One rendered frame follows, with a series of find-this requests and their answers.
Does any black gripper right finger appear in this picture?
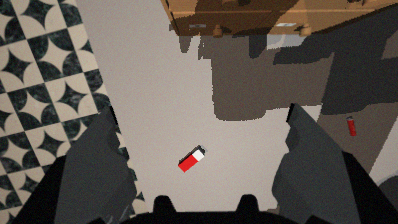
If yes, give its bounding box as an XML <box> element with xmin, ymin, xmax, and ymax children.
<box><xmin>271</xmin><ymin>103</ymin><xmax>398</xmax><ymax>224</ymax></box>

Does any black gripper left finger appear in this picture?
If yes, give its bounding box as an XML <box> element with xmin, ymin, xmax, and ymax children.
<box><xmin>11</xmin><ymin>106</ymin><xmax>137</xmax><ymax>224</ymax></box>

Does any brown wooden chest of drawers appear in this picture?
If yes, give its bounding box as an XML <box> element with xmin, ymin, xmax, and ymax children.
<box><xmin>160</xmin><ymin>0</ymin><xmax>398</xmax><ymax>36</ymax></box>

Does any brown wooden drawer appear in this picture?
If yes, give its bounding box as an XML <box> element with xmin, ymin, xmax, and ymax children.
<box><xmin>173</xmin><ymin>10</ymin><xmax>272</xmax><ymax>38</ymax></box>
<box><xmin>284</xmin><ymin>0</ymin><xmax>398</xmax><ymax>8</ymax></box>
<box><xmin>168</xmin><ymin>0</ymin><xmax>284</xmax><ymax>10</ymax></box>
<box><xmin>255</xmin><ymin>9</ymin><xmax>376</xmax><ymax>37</ymax></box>

